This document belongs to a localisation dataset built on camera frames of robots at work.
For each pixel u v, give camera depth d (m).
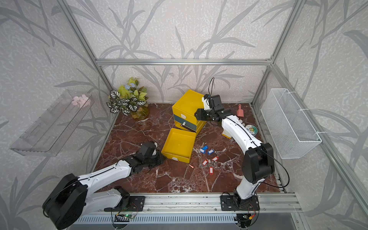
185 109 0.90
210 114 0.71
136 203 0.73
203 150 0.93
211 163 0.89
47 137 0.65
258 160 0.46
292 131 0.61
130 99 0.90
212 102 0.66
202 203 0.75
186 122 0.92
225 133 1.02
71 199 0.41
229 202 0.74
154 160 0.74
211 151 0.93
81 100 0.77
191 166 0.87
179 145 0.96
